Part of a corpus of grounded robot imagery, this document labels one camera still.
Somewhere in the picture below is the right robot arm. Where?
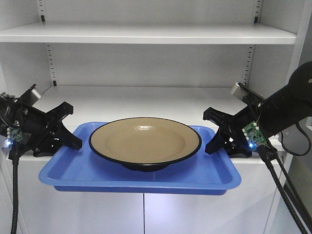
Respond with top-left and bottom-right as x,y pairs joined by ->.
203,62 -> 312,157

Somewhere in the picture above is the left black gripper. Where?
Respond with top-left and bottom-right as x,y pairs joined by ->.
0,92 -> 82,157

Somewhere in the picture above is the right green circuit board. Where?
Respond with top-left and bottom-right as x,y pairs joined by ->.
242,121 -> 267,151

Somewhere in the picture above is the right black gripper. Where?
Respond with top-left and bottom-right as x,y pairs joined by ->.
203,97 -> 258,157

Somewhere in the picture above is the green circuit board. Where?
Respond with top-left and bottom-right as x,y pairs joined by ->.
7,127 -> 23,142
242,121 -> 267,151

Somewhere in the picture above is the white cabinet with shelves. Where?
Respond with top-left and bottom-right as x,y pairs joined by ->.
0,0 -> 312,234

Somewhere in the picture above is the right braided black cable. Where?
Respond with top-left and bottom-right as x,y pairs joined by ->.
258,143 -> 312,234

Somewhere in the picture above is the left braided black cable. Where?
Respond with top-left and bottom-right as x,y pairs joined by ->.
9,141 -> 20,234

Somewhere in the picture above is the left green circuit board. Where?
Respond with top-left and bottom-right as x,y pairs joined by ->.
7,127 -> 23,142

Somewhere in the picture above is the braided black cable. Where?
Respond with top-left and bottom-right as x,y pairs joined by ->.
258,143 -> 312,234
9,141 -> 20,234

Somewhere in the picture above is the beige plate with black rim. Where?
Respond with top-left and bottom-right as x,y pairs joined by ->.
89,117 -> 202,172

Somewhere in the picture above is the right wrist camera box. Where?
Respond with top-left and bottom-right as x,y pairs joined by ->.
230,82 -> 264,102

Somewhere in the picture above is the blue plastic tray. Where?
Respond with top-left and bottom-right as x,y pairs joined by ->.
39,122 -> 242,195

